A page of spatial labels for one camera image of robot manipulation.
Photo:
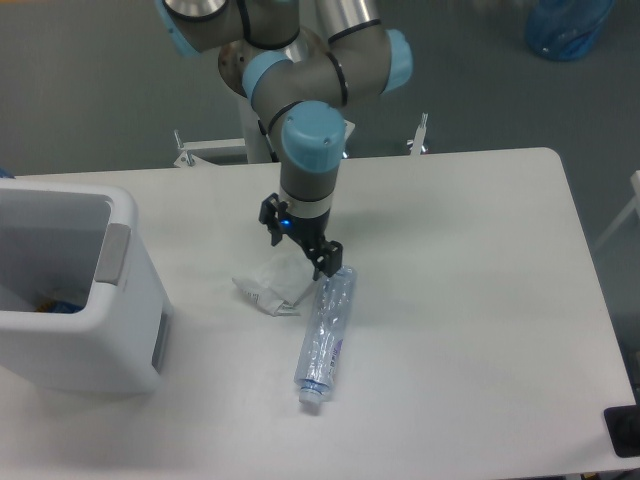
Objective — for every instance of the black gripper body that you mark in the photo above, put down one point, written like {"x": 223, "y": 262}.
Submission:
{"x": 306, "y": 232}

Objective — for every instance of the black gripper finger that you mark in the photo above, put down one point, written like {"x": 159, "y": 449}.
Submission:
{"x": 326, "y": 256}
{"x": 272, "y": 213}

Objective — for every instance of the white paper wrapper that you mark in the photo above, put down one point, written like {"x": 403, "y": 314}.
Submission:
{"x": 277, "y": 287}

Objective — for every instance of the crushed clear plastic bottle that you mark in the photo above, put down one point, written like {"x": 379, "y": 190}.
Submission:
{"x": 324, "y": 336}

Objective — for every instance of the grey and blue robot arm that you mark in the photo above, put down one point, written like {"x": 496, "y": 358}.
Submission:
{"x": 298, "y": 103}

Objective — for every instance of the white trash can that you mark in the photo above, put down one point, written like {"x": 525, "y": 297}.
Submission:
{"x": 61, "y": 237}

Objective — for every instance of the trash inside can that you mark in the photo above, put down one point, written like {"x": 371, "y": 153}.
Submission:
{"x": 62, "y": 303}

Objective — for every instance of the blue plastic bag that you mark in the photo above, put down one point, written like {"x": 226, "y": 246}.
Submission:
{"x": 563, "y": 31}

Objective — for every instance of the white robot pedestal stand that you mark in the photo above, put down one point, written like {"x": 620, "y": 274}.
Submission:
{"x": 254, "y": 145}

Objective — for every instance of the white furniture frame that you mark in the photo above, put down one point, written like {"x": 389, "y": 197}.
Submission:
{"x": 631, "y": 209}

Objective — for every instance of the black clamp mount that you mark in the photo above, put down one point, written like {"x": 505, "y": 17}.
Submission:
{"x": 623, "y": 427}

